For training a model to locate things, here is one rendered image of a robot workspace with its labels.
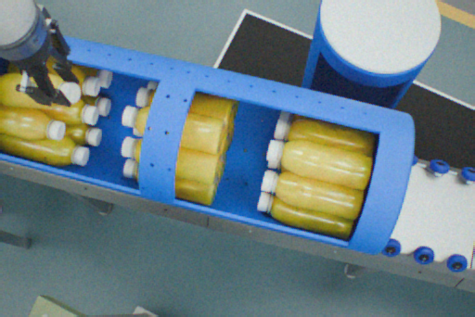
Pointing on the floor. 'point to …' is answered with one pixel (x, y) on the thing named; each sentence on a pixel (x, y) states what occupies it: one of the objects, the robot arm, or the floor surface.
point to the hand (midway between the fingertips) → (62, 85)
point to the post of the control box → (14, 239)
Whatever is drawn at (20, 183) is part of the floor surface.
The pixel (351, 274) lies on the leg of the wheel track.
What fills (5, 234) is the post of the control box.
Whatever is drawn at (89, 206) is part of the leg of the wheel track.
